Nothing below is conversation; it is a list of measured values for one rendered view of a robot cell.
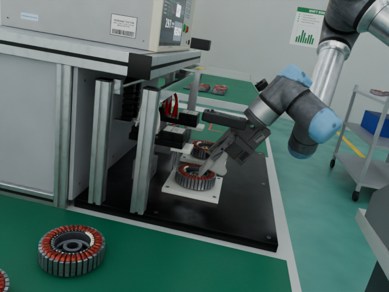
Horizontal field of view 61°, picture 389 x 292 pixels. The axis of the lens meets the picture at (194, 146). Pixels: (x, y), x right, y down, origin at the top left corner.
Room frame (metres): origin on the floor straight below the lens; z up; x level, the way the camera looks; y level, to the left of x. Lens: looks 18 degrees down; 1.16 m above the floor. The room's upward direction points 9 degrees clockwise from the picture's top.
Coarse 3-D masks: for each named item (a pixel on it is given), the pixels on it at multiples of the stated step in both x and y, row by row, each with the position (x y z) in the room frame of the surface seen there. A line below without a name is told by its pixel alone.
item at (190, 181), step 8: (184, 168) 0.84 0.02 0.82; (192, 168) 0.87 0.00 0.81; (176, 176) 0.82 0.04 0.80; (184, 176) 0.79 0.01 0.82; (192, 176) 0.80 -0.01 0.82; (208, 176) 0.81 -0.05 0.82; (184, 184) 0.79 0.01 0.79; (192, 184) 0.78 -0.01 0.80; (200, 184) 0.79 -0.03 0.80; (208, 184) 0.80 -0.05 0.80
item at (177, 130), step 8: (168, 128) 0.85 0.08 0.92; (176, 128) 0.86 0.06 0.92; (136, 136) 0.82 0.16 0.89; (160, 136) 0.82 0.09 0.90; (168, 136) 0.82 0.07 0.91; (176, 136) 0.81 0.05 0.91; (184, 136) 0.82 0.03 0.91; (160, 144) 0.81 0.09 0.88; (168, 144) 0.81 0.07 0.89; (176, 144) 0.81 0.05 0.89; (184, 144) 0.84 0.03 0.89; (192, 144) 0.87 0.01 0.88; (184, 152) 0.81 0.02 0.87
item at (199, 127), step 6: (162, 114) 1.09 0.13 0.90; (168, 114) 1.09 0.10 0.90; (180, 114) 1.06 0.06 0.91; (186, 114) 1.06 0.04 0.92; (192, 114) 1.06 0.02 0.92; (198, 114) 1.08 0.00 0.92; (162, 120) 1.06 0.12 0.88; (168, 120) 1.06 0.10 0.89; (174, 120) 1.06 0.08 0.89; (180, 120) 1.06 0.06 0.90; (186, 120) 1.06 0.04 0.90; (192, 120) 1.05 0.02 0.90; (198, 120) 1.09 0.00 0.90; (192, 126) 1.05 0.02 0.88; (198, 126) 1.07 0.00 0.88
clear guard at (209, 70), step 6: (192, 66) 1.16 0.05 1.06; (198, 66) 1.20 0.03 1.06; (204, 66) 1.25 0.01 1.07; (198, 72) 1.03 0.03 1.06; (204, 72) 1.03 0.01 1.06; (210, 72) 1.04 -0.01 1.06; (216, 72) 1.08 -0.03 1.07; (222, 72) 1.11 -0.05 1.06; (228, 72) 1.15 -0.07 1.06; (234, 72) 1.19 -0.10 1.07; (240, 72) 1.23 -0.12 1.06; (234, 78) 1.02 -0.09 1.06; (240, 78) 1.02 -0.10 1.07; (246, 78) 1.05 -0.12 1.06; (252, 78) 1.18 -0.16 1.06; (252, 84) 1.01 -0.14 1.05; (258, 90) 1.04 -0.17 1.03
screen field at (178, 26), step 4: (176, 24) 0.94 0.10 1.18; (180, 24) 0.99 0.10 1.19; (176, 28) 0.94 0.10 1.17; (180, 28) 1.00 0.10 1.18; (176, 32) 0.95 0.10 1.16; (180, 32) 1.01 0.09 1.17; (176, 36) 0.96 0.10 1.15; (180, 36) 1.01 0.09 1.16; (176, 40) 0.96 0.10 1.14; (180, 40) 1.02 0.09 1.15
